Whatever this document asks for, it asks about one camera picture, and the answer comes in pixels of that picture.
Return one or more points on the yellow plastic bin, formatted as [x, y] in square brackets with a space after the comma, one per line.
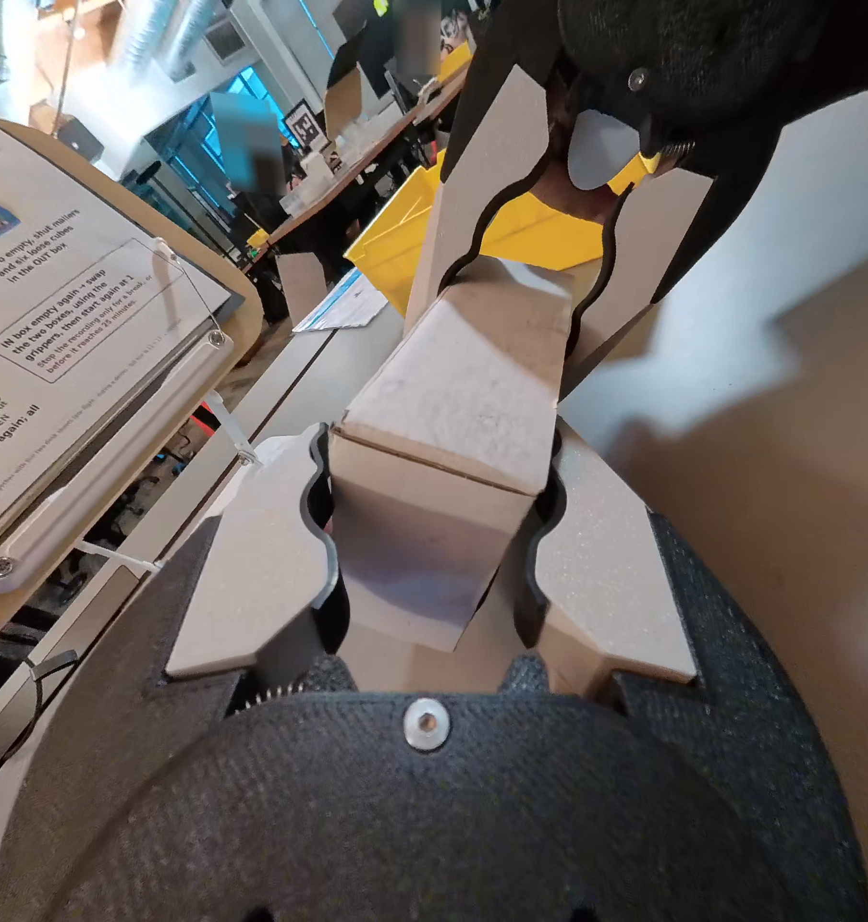
[390, 245]

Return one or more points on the white document stand wooden board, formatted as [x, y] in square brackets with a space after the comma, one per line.
[117, 446]

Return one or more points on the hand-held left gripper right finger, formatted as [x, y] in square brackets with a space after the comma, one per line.
[607, 576]

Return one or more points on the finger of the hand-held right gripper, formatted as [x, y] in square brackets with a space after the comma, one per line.
[491, 158]
[657, 238]

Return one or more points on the upright cardboard piece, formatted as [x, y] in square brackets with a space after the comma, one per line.
[300, 284]

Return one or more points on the open brown cardboard box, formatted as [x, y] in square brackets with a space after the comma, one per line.
[344, 101]

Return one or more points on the blue white paper leaflet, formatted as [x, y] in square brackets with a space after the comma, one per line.
[340, 306]

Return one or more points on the grey desk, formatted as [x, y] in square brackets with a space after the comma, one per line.
[729, 468]

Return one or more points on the black white marker sign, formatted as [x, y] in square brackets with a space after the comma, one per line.
[304, 126]

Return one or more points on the small yellow bin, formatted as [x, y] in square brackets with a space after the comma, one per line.
[455, 61]

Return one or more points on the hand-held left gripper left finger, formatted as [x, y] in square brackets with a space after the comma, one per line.
[253, 576]

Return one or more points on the printed instruction sheet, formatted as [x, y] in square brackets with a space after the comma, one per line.
[66, 302]

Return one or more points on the white cardboard mailer box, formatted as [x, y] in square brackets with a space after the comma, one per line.
[462, 374]

